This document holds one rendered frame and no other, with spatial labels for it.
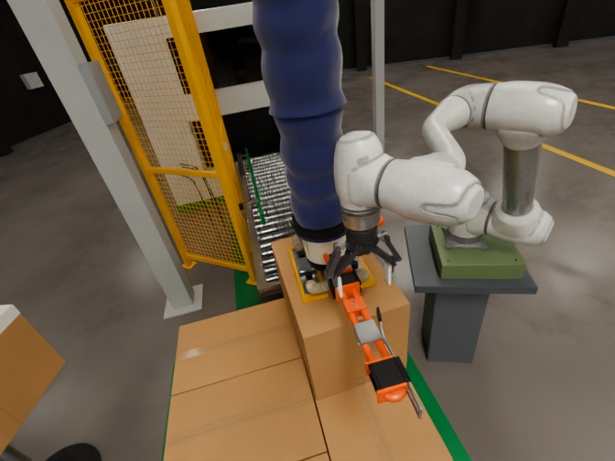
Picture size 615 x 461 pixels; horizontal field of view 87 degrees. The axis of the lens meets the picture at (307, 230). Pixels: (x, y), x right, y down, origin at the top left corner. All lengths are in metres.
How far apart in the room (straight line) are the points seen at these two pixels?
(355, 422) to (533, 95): 1.21
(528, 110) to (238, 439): 1.44
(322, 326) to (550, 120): 0.88
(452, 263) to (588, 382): 1.13
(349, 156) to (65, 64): 1.77
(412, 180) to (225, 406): 1.24
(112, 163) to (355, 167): 1.81
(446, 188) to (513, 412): 1.73
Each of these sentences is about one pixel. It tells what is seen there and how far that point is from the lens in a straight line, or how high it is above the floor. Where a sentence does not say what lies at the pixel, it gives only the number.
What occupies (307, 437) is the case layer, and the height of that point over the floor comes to 0.54.
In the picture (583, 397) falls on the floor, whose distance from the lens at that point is 2.37.
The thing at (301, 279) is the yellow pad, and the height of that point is 0.97.
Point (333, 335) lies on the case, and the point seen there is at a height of 0.91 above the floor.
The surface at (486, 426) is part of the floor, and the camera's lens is 2.11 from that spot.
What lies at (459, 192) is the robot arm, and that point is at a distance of 0.58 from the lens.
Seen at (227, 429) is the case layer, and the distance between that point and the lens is 1.51.
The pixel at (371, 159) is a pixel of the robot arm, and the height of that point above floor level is 1.59.
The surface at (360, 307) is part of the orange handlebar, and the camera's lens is 1.01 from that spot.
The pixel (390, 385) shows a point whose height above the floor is 1.10.
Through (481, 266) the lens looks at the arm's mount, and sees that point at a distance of 1.61.
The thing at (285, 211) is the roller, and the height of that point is 0.55.
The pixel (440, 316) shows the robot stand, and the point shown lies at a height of 0.41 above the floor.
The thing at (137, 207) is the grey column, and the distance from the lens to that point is 2.36.
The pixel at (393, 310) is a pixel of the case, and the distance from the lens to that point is 1.21.
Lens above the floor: 1.84
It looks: 34 degrees down
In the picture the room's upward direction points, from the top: 9 degrees counter-clockwise
